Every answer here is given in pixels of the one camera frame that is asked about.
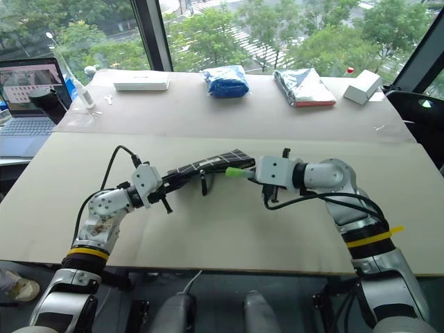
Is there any green highlighter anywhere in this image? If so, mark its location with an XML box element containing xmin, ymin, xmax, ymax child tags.
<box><xmin>225</xmin><ymin>166</ymin><xmax>257</xmax><ymax>180</ymax></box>

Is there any dark slanted window frame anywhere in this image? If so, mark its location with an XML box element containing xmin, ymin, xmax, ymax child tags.
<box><xmin>388</xmin><ymin>9</ymin><xmax>444</xmax><ymax>95</ymax></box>

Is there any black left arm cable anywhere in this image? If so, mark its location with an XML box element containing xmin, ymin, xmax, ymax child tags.
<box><xmin>71</xmin><ymin>145</ymin><xmax>143</xmax><ymax>244</ymax></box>

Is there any clear plastic wrap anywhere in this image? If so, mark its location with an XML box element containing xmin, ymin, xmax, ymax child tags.
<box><xmin>65</xmin><ymin>109</ymin><xmax>102</xmax><ymax>128</ymax></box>

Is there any black chair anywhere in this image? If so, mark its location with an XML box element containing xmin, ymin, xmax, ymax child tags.
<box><xmin>384</xmin><ymin>87</ymin><xmax>444</xmax><ymax>176</ymax></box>

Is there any grey open laptop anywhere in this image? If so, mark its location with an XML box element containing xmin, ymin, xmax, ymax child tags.
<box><xmin>0</xmin><ymin>57</ymin><xmax>73</xmax><ymax>159</ymax></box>

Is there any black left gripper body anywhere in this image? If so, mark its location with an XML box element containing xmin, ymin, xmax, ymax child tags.
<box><xmin>149</xmin><ymin>179</ymin><xmax>178</xmax><ymax>215</ymax></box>

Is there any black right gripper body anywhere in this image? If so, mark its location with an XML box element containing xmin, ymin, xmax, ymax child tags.
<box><xmin>260</xmin><ymin>148</ymin><xmax>292</xmax><ymax>210</ymax></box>

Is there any grey rounded shape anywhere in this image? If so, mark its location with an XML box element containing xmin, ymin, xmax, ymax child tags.
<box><xmin>148</xmin><ymin>290</ymin><xmax>196</xmax><ymax>333</ymax></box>
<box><xmin>241</xmin><ymin>289</ymin><xmax>282</xmax><ymax>333</ymax></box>

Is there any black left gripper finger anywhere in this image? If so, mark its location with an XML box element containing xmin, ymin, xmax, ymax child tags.
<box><xmin>165</xmin><ymin>169</ymin><xmax>205</xmax><ymax>191</ymax></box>

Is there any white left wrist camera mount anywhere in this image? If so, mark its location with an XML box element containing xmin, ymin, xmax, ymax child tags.
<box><xmin>130</xmin><ymin>164</ymin><xmax>164</xmax><ymax>210</ymax></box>

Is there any black cylindrical device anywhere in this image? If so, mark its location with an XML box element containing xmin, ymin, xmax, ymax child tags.
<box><xmin>28</xmin><ymin>87</ymin><xmax>69</xmax><ymax>126</ymax></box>

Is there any white plastic bottle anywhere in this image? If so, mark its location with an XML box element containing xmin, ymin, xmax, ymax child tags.
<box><xmin>70</xmin><ymin>74</ymin><xmax>96</xmax><ymax>110</ymax></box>

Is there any dark window pillar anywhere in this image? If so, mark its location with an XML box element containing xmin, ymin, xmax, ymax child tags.
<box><xmin>130</xmin><ymin>0</ymin><xmax>174</xmax><ymax>73</ymax></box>

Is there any beige shoe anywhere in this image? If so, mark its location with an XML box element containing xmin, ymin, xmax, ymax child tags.
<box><xmin>0</xmin><ymin>268</ymin><xmax>42</xmax><ymax>303</ymax></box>

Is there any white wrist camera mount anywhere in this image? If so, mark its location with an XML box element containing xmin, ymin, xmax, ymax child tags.
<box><xmin>255</xmin><ymin>155</ymin><xmax>302</xmax><ymax>191</ymax></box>
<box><xmin>130</xmin><ymin>164</ymin><xmax>164</xmax><ymax>210</ymax></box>

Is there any blue plastic bag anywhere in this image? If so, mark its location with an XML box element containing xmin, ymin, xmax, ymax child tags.
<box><xmin>201</xmin><ymin>65</ymin><xmax>251</xmax><ymax>99</ymax></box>

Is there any yellow cable tie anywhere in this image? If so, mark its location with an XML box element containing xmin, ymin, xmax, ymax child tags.
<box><xmin>346</xmin><ymin>225</ymin><xmax>406</xmax><ymax>249</ymax></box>

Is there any white cable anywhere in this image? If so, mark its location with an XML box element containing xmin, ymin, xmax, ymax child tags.
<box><xmin>181</xmin><ymin>269</ymin><xmax>204</xmax><ymax>296</ymax></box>

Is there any small white cardboard box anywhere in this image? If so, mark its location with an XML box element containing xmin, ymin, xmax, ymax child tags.
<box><xmin>343</xmin><ymin>69</ymin><xmax>384</xmax><ymax>105</ymax></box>

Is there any flat white box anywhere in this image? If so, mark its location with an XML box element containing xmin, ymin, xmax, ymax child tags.
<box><xmin>113</xmin><ymin>71</ymin><xmax>172</xmax><ymax>92</ymax></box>

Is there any silver foil packet red edge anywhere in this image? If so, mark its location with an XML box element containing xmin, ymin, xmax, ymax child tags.
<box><xmin>273</xmin><ymin>67</ymin><xmax>339</xmax><ymax>109</ymax></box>

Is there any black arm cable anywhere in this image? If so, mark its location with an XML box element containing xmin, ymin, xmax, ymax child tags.
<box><xmin>71</xmin><ymin>145</ymin><xmax>143</xmax><ymax>244</ymax></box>
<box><xmin>263</xmin><ymin>191</ymin><xmax>390</xmax><ymax>230</ymax></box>

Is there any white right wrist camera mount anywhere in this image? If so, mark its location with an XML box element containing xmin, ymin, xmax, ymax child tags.
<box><xmin>255</xmin><ymin>155</ymin><xmax>302</xmax><ymax>191</ymax></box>

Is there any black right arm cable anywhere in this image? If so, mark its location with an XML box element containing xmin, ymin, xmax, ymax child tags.
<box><xmin>263</xmin><ymin>191</ymin><xmax>390</xmax><ymax>230</ymax></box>

